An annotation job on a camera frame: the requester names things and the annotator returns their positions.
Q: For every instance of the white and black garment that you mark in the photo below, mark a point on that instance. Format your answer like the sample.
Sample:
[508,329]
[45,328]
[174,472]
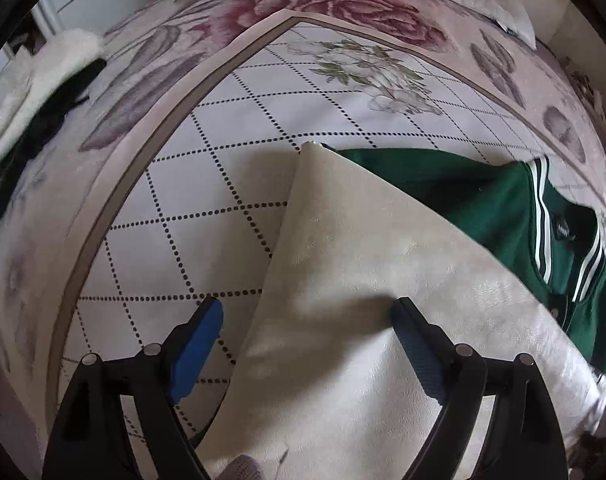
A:
[38,90]

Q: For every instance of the green jacket with cream sleeves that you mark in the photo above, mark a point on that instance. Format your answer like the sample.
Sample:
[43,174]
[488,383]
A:
[358,260]

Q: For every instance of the floral printed bed sheet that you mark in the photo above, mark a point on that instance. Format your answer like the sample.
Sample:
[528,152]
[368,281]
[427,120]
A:
[263,90]

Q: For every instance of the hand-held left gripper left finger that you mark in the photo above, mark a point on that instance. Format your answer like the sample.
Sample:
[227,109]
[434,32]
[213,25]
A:
[198,345]

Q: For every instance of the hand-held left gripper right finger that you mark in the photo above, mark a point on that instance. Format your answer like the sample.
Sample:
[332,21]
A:
[418,345]

